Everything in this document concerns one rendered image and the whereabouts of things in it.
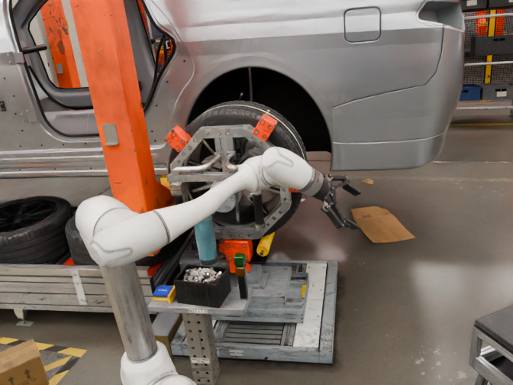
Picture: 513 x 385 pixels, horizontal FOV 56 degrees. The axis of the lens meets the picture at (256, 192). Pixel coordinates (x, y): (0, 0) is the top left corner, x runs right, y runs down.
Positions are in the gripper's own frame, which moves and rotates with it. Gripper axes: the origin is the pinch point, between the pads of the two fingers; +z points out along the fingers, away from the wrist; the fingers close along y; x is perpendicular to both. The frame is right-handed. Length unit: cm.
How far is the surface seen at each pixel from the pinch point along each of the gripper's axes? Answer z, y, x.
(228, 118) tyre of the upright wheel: -29, 49, 52
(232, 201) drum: -17, 13, 54
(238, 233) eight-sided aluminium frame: 2, 10, 73
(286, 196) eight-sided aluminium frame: 6, 23, 46
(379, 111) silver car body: 36, 77, 19
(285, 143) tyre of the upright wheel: -5, 43, 38
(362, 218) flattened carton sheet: 140, 91, 116
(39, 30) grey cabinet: -96, 402, 519
